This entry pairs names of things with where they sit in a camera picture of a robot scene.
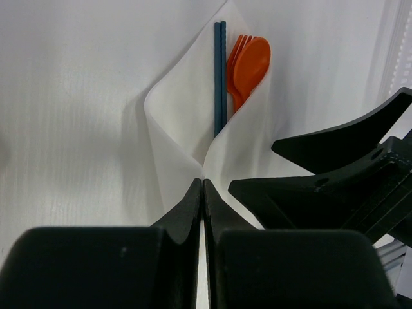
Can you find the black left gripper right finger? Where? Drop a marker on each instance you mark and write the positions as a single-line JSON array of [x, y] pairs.
[[252, 268]]

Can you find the orange plastic spoon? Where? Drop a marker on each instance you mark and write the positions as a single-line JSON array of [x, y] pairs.
[[249, 60]]

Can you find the aluminium front rail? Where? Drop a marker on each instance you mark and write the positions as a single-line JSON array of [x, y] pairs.
[[392, 254]]

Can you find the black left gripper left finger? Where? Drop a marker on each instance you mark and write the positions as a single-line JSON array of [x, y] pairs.
[[108, 267]]

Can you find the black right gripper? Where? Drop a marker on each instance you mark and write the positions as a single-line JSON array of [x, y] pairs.
[[370, 195]]

